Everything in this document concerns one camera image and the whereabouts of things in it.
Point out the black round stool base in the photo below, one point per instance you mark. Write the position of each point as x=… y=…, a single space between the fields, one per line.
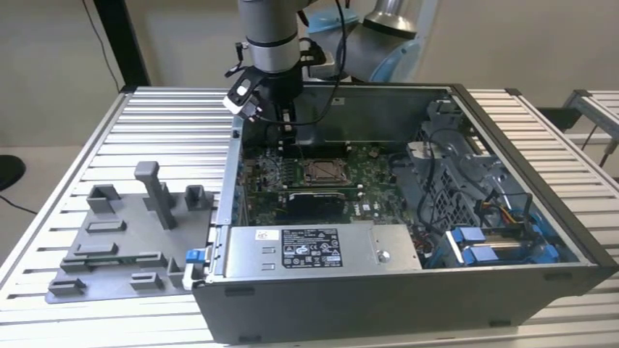
x=10 y=172

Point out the black graphics card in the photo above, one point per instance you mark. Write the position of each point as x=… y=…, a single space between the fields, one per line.
x=314 y=208

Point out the blue disk carrier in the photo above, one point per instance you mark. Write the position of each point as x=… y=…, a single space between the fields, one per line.
x=481 y=254
x=469 y=235

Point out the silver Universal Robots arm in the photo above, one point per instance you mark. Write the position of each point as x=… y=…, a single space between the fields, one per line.
x=271 y=32

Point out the CPU socket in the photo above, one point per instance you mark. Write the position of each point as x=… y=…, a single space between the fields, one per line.
x=325 y=182

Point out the metal slat side table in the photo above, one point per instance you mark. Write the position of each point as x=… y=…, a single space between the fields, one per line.
x=605 y=105

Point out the small white wrist camera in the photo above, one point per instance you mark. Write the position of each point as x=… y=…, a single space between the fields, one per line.
x=325 y=65

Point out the blue case latch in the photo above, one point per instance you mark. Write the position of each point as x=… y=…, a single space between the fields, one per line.
x=194 y=257

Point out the green motherboard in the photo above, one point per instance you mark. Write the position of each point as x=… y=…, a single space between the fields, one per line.
x=382 y=203

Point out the grey plastic parts rack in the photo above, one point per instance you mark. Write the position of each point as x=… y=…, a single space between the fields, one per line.
x=135 y=243

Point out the grey metal drive cage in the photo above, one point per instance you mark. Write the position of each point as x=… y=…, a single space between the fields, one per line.
x=479 y=170

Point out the silver power supply unit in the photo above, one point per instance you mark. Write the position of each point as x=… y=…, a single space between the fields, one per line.
x=358 y=250

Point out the blue plastic bay rail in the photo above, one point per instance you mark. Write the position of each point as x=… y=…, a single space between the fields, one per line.
x=543 y=250

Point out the black frame post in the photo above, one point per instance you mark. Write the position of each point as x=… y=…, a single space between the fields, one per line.
x=123 y=43

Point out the large white wrist camera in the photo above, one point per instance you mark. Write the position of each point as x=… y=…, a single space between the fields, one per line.
x=239 y=98

